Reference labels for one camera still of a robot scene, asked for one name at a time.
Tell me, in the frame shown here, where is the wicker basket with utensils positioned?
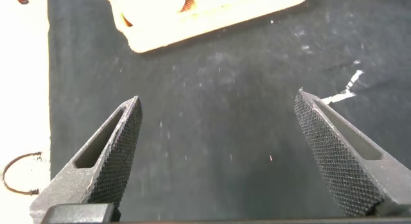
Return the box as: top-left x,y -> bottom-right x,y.
99,0 -> 308,54

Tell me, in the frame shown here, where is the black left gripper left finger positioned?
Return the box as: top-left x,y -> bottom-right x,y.
29,95 -> 144,224

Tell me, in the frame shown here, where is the short white scrap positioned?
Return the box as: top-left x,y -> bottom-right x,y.
345,69 -> 365,91

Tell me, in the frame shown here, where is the black table cloth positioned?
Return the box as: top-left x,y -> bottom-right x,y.
47,0 -> 411,224

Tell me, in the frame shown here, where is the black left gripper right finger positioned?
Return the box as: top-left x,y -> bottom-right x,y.
293,88 -> 411,218

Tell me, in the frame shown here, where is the thin brown wire loop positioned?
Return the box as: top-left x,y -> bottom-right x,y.
1,151 -> 43,196

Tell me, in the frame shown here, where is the long white scrap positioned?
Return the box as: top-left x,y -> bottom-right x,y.
320,90 -> 357,106

